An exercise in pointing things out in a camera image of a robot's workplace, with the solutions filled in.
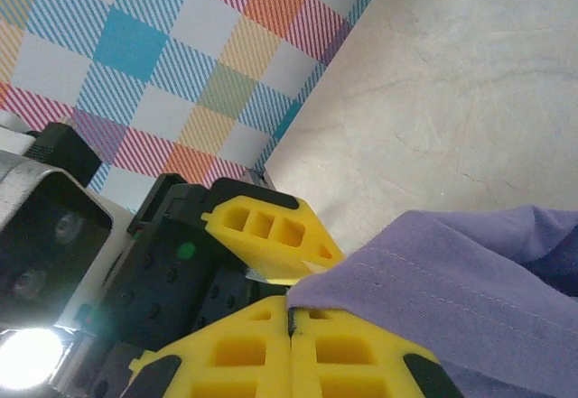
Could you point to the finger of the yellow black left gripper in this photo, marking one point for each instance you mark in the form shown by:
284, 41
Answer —
280, 249

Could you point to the purple t-shirt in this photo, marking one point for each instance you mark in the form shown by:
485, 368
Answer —
451, 289

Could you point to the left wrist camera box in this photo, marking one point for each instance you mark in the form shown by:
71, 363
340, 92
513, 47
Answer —
45, 244

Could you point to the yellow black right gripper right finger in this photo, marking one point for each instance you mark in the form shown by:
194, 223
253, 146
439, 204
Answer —
361, 366

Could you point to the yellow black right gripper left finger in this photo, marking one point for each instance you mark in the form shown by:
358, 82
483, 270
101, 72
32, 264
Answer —
235, 362

